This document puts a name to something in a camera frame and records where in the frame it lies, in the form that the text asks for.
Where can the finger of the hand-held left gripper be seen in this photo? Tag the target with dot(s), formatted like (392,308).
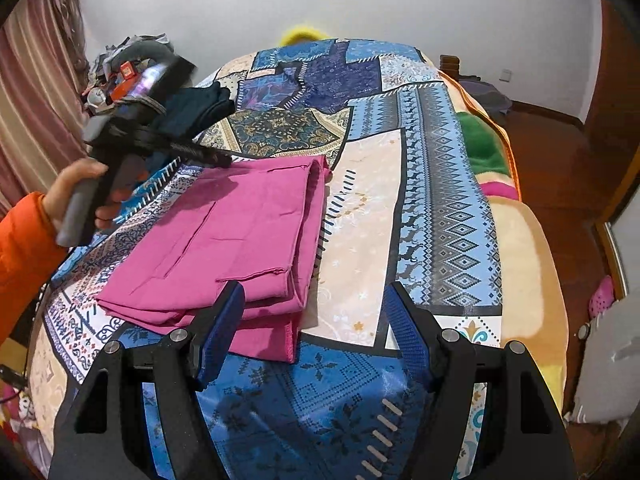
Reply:
(190,150)

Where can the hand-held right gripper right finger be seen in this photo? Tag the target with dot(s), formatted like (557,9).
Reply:
(410,335)

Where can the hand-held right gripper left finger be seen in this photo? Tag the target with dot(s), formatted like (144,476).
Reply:
(220,340)

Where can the pink pants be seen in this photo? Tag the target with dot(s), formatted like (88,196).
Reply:
(225,220)

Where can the person's left forearm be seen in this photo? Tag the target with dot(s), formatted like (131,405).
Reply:
(25,260)

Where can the person's left hand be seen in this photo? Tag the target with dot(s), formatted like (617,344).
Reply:
(62,190)

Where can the dark folded garment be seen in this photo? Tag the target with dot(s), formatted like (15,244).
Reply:
(200,110)

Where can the red box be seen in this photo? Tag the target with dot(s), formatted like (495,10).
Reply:
(125,77)

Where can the pile of clothes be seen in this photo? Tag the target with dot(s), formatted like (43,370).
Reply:
(107,57)

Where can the grey neck pillow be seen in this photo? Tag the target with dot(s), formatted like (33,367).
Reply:
(145,52)

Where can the striped pink curtain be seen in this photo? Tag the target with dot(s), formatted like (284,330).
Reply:
(30,85)

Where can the plush fleece blanket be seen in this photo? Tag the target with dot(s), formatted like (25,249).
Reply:
(520,260)

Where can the blue patchwork bedspread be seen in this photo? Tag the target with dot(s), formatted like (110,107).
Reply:
(425,185)

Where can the pink slipper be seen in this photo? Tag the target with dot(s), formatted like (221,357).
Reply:
(601,296)

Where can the pink plastic item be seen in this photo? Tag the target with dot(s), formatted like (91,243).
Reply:
(17,405)

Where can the grey cloth on floor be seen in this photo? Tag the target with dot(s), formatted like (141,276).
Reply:
(485,95)

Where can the small wooden stool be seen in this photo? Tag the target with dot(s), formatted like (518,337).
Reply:
(450,66)

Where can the brown wooden door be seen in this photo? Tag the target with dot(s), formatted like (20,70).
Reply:
(615,60)

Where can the white wall socket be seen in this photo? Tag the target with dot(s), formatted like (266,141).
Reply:
(506,75)

